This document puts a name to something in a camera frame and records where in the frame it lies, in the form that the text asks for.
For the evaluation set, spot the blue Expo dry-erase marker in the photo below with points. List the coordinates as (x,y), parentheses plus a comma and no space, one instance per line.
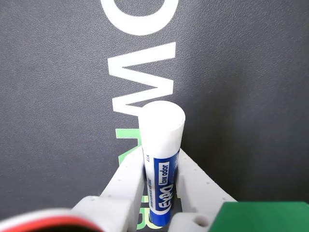
(161,135)

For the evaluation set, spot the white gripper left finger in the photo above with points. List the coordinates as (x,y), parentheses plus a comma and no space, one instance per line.
(116,193)

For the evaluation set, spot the dark grey WOWROBO mat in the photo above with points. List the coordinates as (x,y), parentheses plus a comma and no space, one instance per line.
(48,96)

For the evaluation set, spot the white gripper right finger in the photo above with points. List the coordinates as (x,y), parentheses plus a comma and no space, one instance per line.
(200,191)

